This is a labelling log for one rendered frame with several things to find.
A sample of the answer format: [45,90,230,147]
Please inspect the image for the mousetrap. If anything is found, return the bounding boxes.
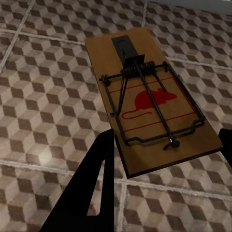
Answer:
[85,27,223,179]

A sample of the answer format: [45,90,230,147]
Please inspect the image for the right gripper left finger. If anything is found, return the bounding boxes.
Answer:
[39,129,115,232]

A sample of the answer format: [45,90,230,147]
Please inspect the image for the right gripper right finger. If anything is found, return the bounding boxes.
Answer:
[218,128,232,167]

